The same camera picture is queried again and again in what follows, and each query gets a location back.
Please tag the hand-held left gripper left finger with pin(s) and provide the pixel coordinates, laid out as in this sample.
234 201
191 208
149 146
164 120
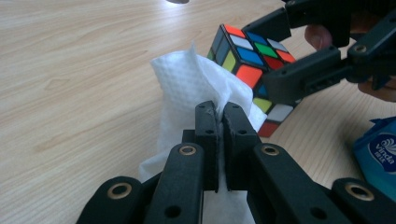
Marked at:
207 146

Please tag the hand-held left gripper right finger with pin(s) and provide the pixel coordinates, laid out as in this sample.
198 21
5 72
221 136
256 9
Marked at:
238 146

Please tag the multicoloured puzzle cube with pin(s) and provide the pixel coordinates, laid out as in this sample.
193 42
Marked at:
249 59

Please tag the white wet wipe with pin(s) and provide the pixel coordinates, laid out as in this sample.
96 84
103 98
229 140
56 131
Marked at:
183 93

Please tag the blue wet wipes packet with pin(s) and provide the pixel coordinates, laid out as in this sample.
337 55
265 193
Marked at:
378 158

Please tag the grey round table grommet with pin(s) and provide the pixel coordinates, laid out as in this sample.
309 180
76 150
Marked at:
177 1

